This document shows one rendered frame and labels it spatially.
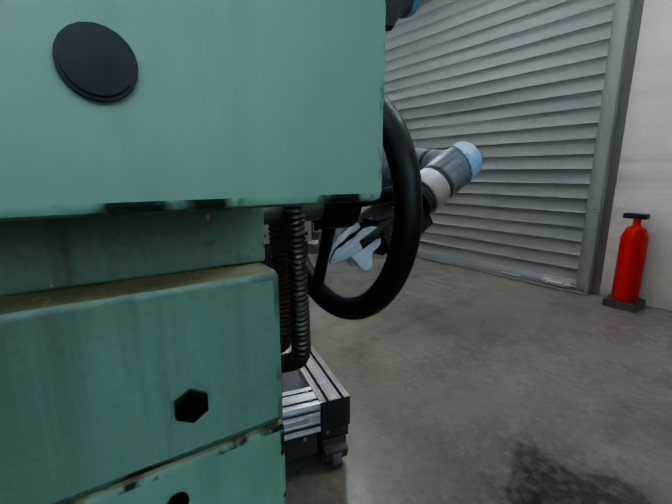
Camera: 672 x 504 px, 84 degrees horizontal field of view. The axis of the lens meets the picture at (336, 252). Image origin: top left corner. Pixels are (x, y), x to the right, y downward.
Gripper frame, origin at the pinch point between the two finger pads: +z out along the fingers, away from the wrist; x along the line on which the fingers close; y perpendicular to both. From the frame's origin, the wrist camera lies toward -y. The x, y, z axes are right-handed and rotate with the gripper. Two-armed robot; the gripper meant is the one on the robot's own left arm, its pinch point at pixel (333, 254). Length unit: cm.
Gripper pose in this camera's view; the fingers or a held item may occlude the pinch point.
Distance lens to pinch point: 59.5
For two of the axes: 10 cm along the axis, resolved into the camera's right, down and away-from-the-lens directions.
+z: -7.2, 5.9, -3.6
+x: -5.5, -1.8, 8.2
